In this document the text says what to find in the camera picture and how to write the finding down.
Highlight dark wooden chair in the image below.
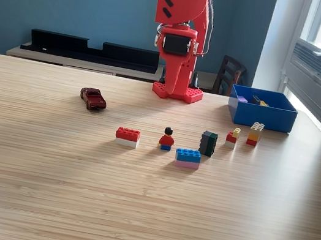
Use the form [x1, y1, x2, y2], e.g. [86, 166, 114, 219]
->
[210, 54, 249, 100]

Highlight grey radiator unit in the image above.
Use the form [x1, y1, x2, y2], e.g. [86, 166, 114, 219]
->
[278, 37, 321, 124]

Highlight pale wooden sideboard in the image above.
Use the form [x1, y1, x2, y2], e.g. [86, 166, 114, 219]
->
[5, 37, 219, 94]

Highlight toy figure red shirt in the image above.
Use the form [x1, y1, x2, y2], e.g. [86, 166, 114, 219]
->
[157, 126, 178, 152]

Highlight blue pink brick stack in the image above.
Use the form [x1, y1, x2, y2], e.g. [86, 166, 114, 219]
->
[173, 147, 203, 171]

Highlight small red white yellow bricks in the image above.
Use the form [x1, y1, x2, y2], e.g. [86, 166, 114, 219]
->
[224, 126, 242, 151]

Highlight dark red toy car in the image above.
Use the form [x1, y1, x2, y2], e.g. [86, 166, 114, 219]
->
[77, 86, 110, 114]

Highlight cream orange red brick stack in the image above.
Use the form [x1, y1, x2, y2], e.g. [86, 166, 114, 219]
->
[245, 120, 266, 149]

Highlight blue plastic bin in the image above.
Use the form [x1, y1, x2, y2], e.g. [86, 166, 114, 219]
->
[224, 83, 301, 135]

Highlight red white brick stack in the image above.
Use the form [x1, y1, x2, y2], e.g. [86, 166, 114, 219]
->
[113, 126, 143, 150]

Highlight grey dark green brick stack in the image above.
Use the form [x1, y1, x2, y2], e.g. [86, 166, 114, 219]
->
[197, 129, 220, 159]

